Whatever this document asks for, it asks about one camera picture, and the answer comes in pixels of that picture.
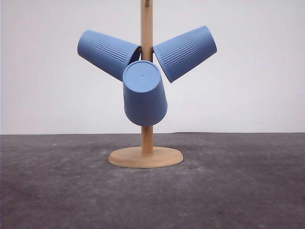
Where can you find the blue ribbed cup front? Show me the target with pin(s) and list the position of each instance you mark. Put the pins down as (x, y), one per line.
(144, 97)

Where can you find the blue ribbed cup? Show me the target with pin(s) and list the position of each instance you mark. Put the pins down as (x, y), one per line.
(111, 54)
(144, 97)
(185, 51)

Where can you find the wooden mug tree stand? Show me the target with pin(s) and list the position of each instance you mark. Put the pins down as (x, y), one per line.
(146, 155)

